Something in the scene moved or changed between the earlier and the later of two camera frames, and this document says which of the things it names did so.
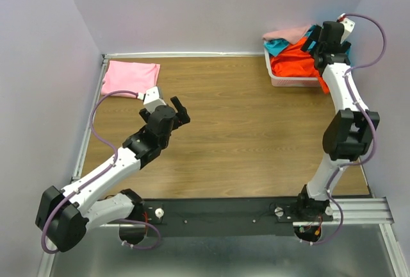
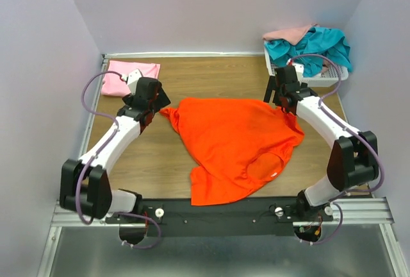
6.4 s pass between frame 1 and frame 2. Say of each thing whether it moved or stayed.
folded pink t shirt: stayed
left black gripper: moved
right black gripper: moved
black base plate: stayed
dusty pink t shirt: stayed
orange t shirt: moved
